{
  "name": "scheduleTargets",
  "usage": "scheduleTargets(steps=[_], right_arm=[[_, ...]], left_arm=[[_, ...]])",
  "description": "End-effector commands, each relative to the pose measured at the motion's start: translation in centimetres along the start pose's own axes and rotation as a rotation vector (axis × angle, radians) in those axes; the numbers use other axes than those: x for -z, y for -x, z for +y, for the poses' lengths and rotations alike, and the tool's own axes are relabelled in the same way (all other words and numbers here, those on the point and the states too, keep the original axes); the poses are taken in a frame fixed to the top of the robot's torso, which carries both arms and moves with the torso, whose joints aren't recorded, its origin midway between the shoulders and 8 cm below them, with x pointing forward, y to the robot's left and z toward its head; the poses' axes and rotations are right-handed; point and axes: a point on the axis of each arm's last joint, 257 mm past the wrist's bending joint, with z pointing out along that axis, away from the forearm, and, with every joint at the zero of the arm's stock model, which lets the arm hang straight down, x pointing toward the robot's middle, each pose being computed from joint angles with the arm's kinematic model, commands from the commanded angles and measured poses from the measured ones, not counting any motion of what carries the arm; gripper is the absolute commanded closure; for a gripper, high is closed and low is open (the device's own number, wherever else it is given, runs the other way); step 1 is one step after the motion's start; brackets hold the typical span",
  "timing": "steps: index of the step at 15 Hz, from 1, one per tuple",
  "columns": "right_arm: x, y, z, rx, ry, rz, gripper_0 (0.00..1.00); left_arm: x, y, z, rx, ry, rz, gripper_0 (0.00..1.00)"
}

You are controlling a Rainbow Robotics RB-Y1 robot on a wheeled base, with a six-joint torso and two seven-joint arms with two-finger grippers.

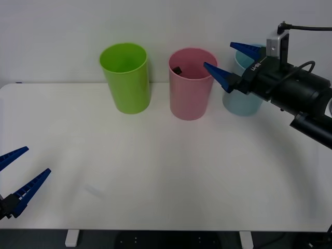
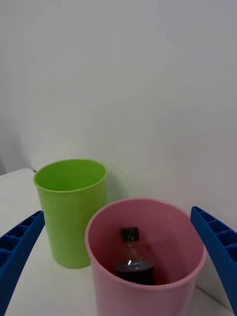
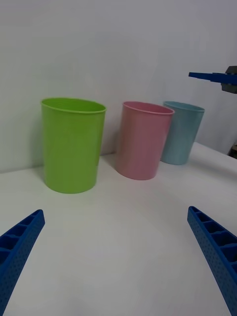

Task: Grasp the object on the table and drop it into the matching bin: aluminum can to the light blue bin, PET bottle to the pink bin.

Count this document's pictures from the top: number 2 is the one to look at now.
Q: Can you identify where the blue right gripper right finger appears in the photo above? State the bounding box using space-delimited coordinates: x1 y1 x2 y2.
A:
190 206 237 316

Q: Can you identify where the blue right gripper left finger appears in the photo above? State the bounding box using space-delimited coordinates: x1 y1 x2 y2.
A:
0 210 46 316

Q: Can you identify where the pink plastic bin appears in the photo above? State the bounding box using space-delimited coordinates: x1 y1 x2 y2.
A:
85 197 207 316

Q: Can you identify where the green plastic bin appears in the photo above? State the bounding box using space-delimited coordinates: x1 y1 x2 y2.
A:
33 158 108 269

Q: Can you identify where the small dark drink bottle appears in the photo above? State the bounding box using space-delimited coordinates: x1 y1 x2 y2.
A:
113 226 156 286

